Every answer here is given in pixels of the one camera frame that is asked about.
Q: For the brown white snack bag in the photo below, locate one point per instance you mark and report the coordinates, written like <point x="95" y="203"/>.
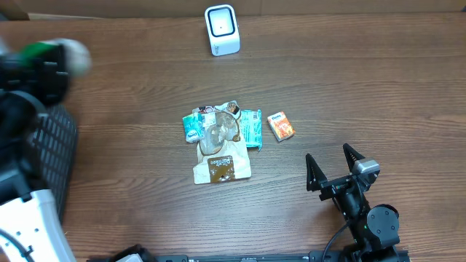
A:
<point x="222" y="154"/>

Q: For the grey plastic basket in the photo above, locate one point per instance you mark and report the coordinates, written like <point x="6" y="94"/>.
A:
<point x="54" y="140"/>

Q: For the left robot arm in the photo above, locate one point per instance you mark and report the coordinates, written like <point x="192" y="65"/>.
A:
<point x="30" y="226"/>

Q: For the white barcode scanner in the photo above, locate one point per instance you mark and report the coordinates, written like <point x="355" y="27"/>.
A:
<point x="223" y="31"/>

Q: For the teal white small carton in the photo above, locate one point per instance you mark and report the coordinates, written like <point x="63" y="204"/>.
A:
<point x="192" y="125"/>

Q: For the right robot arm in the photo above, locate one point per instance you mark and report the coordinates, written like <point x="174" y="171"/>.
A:
<point x="373" y="229"/>

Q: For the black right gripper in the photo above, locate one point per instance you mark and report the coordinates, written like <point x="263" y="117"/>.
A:
<point x="317" y="180"/>

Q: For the orange small box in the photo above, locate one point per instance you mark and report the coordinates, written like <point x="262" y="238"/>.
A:
<point x="280" y="126"/>

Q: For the green lid jar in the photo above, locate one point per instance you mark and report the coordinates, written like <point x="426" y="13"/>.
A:
<point x="70" y="56"/>

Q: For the teal tissue pack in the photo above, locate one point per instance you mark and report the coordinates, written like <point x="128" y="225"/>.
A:
<point x="251" y="128"/>

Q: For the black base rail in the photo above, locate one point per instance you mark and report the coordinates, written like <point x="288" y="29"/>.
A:
<point x="255" y="258"/>

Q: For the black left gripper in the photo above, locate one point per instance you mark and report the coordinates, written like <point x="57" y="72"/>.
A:
<point x="40" y="69"/>

